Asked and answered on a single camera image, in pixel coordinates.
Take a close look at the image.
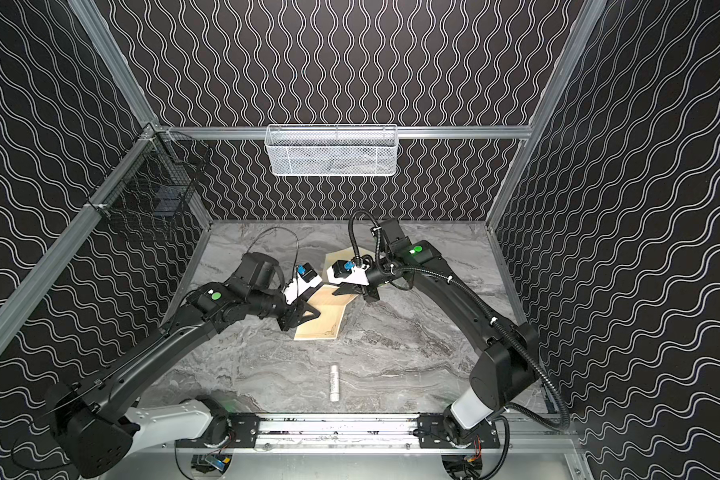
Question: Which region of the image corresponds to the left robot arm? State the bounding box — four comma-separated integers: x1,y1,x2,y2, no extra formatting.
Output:
44,252,322,479

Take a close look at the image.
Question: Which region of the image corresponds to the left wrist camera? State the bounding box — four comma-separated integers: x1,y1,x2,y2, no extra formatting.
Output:
284,263,323,304

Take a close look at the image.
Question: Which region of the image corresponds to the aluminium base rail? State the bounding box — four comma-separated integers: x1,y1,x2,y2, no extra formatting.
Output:
98,411,577,452

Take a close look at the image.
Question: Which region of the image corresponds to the tan letter paper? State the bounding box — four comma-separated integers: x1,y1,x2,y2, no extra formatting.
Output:
294,285,358,341

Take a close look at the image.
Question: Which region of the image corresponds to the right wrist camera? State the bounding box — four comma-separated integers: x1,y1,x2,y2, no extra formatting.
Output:
327,260,369,286

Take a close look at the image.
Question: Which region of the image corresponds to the white glue stick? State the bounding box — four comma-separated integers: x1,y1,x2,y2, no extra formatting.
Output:
329,365,340,402

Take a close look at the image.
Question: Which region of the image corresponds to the cream envelope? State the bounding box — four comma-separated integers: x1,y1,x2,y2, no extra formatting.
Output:
324,248,371,283

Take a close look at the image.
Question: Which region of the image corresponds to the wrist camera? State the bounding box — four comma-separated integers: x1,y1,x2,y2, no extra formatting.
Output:
327,260,369,286
284,263,323,304

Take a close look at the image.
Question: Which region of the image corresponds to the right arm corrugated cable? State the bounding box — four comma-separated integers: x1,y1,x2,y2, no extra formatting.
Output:
347,209,572,433

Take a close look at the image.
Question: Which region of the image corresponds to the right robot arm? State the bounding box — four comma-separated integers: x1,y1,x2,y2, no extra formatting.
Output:
328,217,540,437

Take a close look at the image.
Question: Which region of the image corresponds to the black wire basket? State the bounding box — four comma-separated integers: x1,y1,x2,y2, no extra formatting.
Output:
97,132,210,244

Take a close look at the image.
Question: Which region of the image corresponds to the white wire mesh basket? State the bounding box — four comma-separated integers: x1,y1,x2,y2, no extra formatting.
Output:
264,124,400,177

